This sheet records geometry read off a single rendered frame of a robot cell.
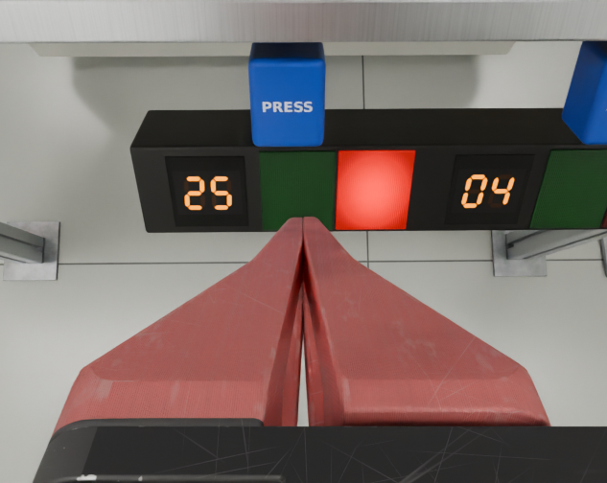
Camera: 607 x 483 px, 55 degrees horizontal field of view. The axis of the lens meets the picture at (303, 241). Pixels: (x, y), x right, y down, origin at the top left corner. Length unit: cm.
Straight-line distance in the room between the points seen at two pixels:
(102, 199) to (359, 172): 75
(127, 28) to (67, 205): 80
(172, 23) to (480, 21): 8
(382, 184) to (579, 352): 77
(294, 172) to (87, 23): 9
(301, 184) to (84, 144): 78
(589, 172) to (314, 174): 11
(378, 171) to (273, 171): 4
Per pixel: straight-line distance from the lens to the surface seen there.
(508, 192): 24
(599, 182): 26
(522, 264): 94
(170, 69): 99
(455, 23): 18
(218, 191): 23
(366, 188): 23
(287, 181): 23
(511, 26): 18
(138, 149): 23
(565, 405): 97
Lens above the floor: 88
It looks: 81 degrees down
